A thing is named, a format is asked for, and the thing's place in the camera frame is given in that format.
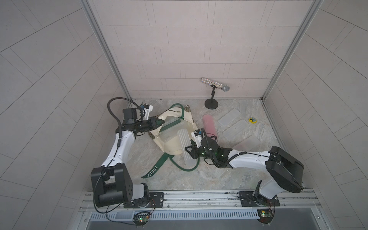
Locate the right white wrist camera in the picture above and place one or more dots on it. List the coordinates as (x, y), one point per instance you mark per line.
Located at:
(197, 137)

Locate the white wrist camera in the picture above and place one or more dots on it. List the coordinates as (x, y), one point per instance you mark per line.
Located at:
(146, 111)
(197, 137)

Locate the cream canvas tote bag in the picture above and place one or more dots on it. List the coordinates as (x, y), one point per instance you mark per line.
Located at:
(172, 150)

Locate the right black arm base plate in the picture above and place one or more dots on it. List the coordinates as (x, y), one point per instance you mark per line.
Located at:
(248, 199)

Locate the small yellow toy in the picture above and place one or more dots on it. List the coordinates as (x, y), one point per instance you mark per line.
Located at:
(253, 120)

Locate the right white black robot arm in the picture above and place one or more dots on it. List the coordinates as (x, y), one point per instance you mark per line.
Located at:
(286, 171)

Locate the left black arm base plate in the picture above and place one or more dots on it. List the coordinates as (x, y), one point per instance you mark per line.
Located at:
(150, 201)

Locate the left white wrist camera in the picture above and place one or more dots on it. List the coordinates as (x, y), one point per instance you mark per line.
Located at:
(146, 111)

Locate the clear rounded pencil case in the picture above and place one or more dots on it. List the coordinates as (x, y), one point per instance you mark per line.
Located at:
(170, 128)

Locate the pink translucent pencil case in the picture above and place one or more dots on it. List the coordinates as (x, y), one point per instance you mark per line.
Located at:
(209, 125)

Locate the ribbed clear pencil case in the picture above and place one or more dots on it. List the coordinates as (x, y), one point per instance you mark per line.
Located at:
(186, 142)
(235, 130)

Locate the left green circuit board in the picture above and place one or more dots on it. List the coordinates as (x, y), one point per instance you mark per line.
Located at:
(141, 218)

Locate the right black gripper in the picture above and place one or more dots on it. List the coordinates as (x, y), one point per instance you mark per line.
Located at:
(193, 153)

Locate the green circuit board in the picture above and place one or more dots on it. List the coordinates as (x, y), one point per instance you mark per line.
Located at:
(141, 218)
(265, 216)

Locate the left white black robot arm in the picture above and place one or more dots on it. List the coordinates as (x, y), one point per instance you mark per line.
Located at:
(111, 181)

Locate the silver glitter microphone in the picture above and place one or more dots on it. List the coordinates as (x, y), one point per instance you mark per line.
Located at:
(218, 85)

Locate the black microphone stand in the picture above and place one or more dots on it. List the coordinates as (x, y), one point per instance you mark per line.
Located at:
(212, 103)

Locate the aluminium mounting rail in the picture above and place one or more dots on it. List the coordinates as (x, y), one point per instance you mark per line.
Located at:
(225, 199)

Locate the right green circuit board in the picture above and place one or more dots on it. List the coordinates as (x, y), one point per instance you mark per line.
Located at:
(265, 216)

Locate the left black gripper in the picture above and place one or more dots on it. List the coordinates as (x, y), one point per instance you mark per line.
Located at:
(151, 123)

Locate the clear translucent pencil case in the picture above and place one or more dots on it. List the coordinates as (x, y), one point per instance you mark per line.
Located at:
(229, 117)

